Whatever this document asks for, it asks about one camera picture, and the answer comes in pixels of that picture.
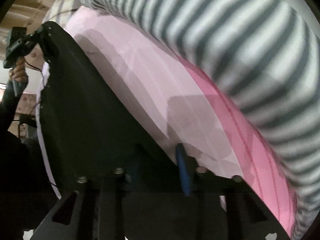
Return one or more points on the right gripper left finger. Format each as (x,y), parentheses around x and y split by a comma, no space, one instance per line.
(99,209)

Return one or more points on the brown patterned curtain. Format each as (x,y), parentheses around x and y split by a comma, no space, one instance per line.
(23,13)

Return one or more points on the plaid pillow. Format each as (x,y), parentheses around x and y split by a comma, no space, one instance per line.
(61,11)

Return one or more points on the striped grey white blanket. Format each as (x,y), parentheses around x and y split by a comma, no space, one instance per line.
(261,54)

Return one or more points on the pink purple bedsheet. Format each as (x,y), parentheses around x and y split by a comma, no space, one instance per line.
(171,118)

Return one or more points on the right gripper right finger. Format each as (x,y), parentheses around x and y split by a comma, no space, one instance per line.
(238,209)

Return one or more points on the person left hand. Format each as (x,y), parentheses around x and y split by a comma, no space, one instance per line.
(18,73)

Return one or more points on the black pants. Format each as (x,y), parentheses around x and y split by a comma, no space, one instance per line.
(85,129)

